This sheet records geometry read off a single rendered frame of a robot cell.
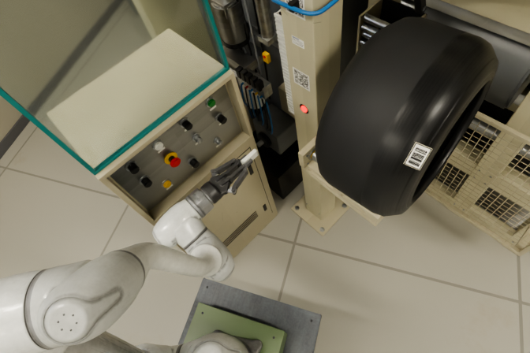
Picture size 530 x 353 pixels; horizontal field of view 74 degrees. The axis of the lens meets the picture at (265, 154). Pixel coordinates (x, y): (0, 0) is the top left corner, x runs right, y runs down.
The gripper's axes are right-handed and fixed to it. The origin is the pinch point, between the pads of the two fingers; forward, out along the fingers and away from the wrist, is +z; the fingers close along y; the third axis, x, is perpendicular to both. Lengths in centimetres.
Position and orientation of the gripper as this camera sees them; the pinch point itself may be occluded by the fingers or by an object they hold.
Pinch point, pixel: (249, 157)
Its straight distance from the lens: 125.2
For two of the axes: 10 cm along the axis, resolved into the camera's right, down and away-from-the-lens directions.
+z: 7.1, -6.5, 2.8
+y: -6.9, -5.5, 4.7
